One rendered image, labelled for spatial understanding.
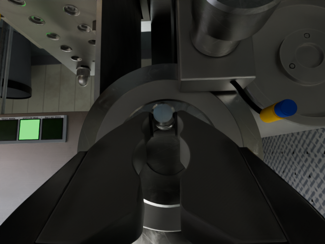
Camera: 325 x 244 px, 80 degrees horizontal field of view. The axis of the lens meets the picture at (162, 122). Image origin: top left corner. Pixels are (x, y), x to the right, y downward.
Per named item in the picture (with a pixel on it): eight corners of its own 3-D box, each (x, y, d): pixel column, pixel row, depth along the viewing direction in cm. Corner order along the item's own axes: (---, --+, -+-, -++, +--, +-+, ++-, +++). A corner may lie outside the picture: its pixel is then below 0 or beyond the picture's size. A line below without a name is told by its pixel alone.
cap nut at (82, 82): (87, 66, 50) (86, 83, 49) (93, 72, 54) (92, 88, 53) (73, 67, 50) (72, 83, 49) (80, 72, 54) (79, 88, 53)
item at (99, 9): (104, -101, 20) (100, 68, 17) (140, 34, 43) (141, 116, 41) (99, -101, 20) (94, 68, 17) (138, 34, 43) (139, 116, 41)
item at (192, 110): (115, 211, 13) (111, 102, 14) (122, 203, 15) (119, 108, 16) (228, 205, 13) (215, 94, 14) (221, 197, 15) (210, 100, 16)
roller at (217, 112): (269, 117, 15) (204, 264, 14) (208, 139, 40) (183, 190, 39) (137, 56, 16) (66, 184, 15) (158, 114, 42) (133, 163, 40)
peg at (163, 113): (148, 103, 11) (172, 99, 11) (153, 113, 14) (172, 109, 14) (152, 127, 11) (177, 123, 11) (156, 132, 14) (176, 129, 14)
